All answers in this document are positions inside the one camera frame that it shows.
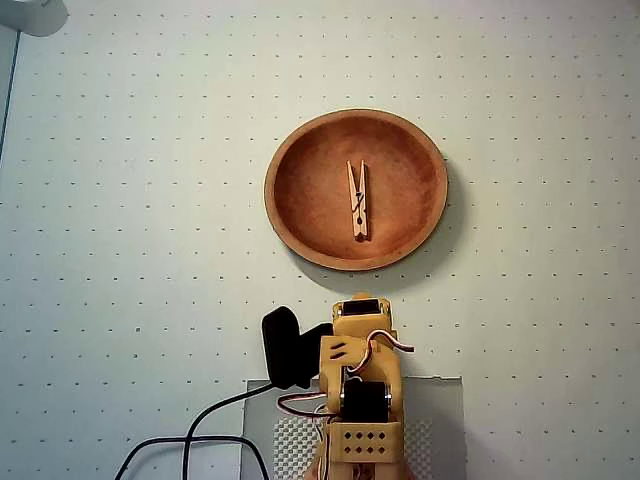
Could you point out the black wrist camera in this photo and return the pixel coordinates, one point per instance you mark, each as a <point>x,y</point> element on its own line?
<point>280,345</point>

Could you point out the white lamp shade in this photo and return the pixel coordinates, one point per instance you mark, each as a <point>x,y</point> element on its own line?
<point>30,15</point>

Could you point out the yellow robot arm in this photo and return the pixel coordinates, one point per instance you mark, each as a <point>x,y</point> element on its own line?
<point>385,370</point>

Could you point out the brown wooden bowl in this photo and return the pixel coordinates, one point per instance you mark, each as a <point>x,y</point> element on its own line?
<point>410,190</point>

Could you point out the grey metal base plate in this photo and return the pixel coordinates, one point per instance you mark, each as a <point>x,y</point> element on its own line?
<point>435,400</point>

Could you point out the white anti-slip mat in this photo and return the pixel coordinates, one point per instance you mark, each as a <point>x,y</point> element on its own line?
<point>290,445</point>

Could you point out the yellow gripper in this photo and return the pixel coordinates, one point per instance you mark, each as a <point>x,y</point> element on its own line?
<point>361,322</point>

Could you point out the wooden clothespin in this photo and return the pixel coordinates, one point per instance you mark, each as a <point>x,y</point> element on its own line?
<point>360,210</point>

